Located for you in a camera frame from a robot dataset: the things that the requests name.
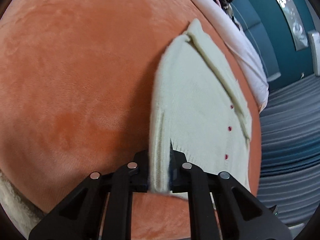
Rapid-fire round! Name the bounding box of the cream knit sweater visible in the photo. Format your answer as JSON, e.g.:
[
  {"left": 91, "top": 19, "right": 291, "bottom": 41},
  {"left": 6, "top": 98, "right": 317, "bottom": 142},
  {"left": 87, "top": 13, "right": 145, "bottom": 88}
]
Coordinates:
[{"left": 149, "top": 20, "right": 252, "bottom": 194}]

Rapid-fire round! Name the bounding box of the teal upholstered headboard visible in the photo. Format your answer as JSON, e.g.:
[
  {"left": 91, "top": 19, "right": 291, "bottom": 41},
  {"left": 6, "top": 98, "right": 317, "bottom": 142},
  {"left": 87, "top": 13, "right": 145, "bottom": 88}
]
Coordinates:
[{"left": 231, "top": 0, "right": 281, "bottom": 82}]

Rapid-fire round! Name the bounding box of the beige fluffy rug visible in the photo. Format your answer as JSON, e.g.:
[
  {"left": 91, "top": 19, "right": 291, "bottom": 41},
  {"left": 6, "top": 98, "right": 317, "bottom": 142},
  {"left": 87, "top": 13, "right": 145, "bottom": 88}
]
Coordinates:
[{"left": 1, "top": 172, "right": 46, "bottom": 239}]

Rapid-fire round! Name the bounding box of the pale pink duvet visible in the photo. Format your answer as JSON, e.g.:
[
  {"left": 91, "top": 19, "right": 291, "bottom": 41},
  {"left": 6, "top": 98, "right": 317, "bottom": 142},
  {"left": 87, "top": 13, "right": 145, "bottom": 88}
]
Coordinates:
[{"left": 191, "top": 0, "right": 269, "bottom": 112}]

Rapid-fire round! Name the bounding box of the silver floral wall art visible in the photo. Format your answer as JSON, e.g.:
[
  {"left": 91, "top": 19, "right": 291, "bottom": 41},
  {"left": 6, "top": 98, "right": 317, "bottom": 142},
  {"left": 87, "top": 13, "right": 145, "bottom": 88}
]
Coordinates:
[{"left": 276, "top": 0, "right": 309, "bottom": 51}]

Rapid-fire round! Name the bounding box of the grey blue striped curtain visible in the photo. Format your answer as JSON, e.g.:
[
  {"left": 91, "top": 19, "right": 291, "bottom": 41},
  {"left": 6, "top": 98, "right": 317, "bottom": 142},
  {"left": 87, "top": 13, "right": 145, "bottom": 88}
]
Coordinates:
[{"left": 258, "top": 75, "right": 319, "bottom": 225}]

